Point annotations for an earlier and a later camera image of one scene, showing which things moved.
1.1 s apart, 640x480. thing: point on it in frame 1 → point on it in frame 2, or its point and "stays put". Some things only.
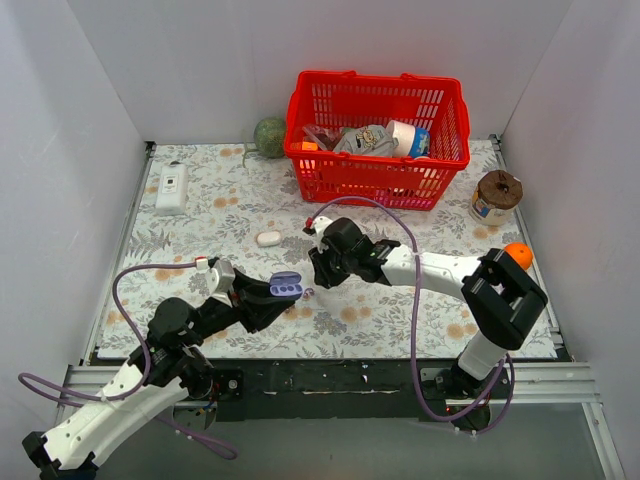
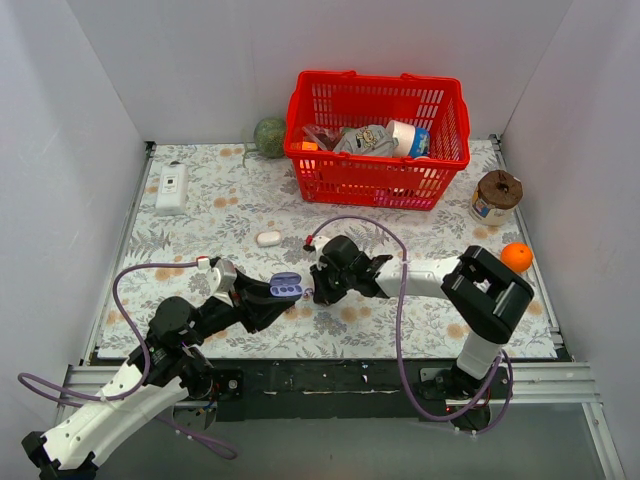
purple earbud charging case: [285, 284] stays put
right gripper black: [329, 263] → [329, 282]
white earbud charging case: [268, 239] stays put
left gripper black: [248, 305] stays put
